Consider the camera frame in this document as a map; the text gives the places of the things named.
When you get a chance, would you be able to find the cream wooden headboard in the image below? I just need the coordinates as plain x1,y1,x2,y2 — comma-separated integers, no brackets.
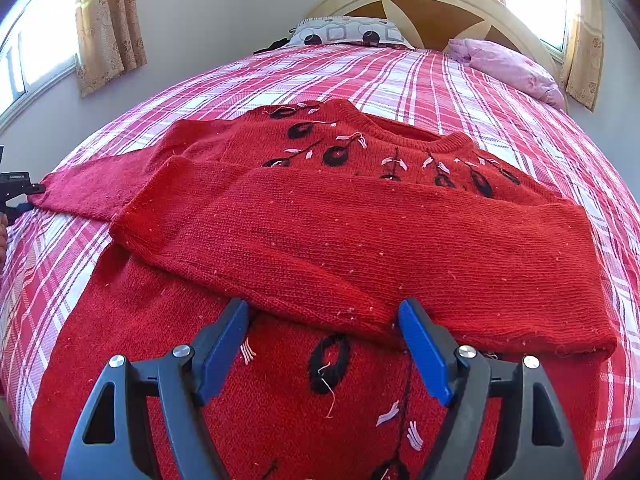
305,0,568,111

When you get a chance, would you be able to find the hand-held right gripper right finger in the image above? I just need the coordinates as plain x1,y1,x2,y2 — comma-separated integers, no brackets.
397,297,586,480

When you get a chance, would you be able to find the pink pillow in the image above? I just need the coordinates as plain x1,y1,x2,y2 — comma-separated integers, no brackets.
445,37,566,111

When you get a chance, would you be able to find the red knitted sweater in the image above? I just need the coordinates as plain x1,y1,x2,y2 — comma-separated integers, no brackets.
27,99,618,480

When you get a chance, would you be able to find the window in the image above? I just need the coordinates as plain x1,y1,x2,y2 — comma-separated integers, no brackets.
505,0,571,51
0,0,81,126

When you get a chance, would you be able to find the beige floral curtain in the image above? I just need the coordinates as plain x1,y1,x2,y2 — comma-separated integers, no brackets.
560,0,606,111
75,0,148,98

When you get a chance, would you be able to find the red white plaid blanket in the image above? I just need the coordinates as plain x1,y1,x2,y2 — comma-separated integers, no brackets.
0,42,640,480

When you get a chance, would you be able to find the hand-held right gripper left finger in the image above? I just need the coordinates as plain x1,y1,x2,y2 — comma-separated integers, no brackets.
60,297,251,480

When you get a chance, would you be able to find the grey patterned pillow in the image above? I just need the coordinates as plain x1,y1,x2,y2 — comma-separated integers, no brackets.
289,17,416,51

